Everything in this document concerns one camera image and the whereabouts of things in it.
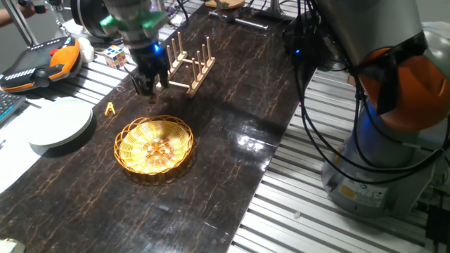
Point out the black clamp with metal screw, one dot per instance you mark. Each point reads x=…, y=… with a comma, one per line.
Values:
x=246, y=22

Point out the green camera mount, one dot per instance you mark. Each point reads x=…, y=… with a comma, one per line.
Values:
x=151, y=21

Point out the orange black teach pendant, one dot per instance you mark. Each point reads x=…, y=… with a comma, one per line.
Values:
x=38, y=65

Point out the white round plate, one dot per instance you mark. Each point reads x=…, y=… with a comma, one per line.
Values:
x=59, y=123

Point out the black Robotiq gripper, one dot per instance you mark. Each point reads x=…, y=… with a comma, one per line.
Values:
x=149, y=61

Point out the Rubik's cube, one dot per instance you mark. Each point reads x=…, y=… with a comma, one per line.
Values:
x=115, y=57

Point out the wooden board with circle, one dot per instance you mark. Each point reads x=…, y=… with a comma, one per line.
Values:
x=225, y=3

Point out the yellow letter A piece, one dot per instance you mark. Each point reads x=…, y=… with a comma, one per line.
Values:
x=110, y=109

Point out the person's hand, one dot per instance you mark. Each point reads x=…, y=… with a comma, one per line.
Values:
x=30, y=10

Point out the grey metal stand leg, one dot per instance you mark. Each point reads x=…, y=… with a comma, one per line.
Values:
x=21, y=22

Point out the woven yellow wicker basket dish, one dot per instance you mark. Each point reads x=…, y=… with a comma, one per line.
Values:
x=153, y=145

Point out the white rounded object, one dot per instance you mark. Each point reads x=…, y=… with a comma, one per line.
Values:
x=86, y=49

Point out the small white plastic bit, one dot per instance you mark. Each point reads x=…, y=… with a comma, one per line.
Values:
x=297, y=215

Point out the computer keyboard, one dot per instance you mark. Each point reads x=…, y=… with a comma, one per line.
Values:
x=8, y=105

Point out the wooden peg dish rack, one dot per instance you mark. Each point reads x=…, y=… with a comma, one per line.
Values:
x=197, y=75

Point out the black device with blue light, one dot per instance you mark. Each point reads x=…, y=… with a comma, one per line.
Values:
x=302, y=35

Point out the white cloth piece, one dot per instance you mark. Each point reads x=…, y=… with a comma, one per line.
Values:
x=10, y=246

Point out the person's forearm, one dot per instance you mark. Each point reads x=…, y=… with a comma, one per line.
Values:
x=10, y=17

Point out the cardboard box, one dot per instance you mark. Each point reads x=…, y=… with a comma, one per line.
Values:
x=351, y=79

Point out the white paper sheet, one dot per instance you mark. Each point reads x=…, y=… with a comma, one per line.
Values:
x=14, y=158

